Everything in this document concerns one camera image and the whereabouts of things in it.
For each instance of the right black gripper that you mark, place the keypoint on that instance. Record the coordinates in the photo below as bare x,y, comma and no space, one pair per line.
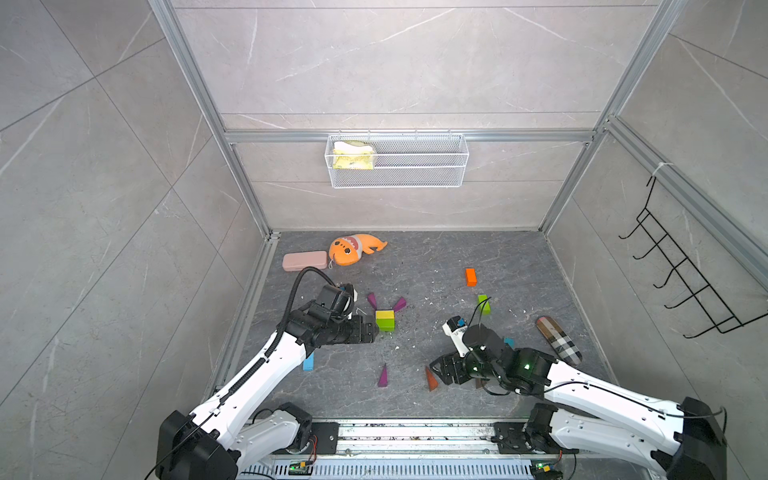
453,360

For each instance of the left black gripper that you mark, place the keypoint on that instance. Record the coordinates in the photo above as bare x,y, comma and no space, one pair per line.
356,334

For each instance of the green rectangular block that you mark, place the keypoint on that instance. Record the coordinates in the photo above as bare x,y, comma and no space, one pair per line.
386,324

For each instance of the purple wedge block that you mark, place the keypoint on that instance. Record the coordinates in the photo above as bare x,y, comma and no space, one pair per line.
383,377
371,298
399,305

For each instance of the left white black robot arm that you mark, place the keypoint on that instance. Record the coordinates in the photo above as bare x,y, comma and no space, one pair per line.
258,390

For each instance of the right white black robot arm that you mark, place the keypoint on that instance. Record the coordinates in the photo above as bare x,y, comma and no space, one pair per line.
576,412

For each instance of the reddish brown wedge block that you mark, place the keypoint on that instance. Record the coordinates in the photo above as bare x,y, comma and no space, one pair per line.
432,381

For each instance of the light blue eraser block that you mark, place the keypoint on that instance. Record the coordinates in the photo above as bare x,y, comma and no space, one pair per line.
308,363

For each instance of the orange fish plush toy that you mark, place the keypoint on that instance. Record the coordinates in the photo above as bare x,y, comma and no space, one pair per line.
348,250

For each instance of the pink rectangular case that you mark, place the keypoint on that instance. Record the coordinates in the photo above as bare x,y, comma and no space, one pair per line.
294,262

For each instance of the orange rectangular block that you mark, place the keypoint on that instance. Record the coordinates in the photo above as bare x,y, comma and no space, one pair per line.
471,277

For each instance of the plaid brown cylinder case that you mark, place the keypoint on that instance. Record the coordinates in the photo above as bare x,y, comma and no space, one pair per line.
559,340

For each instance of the yellow white cloth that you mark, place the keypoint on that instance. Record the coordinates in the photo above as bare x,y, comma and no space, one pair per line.
353,155

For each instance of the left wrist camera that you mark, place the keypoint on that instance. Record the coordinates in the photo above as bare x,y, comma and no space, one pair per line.
344,303

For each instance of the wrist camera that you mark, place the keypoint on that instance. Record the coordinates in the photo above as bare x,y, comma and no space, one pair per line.
455,328
344,303

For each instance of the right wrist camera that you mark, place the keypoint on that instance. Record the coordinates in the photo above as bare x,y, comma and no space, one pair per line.
455,328

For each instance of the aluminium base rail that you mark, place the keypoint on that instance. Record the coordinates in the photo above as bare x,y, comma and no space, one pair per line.
426,449

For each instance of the white wire wall basket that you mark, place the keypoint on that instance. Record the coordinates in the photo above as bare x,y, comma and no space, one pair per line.
415,160

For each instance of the black wire hook rack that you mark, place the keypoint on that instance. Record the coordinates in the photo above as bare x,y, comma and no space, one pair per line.
697,288

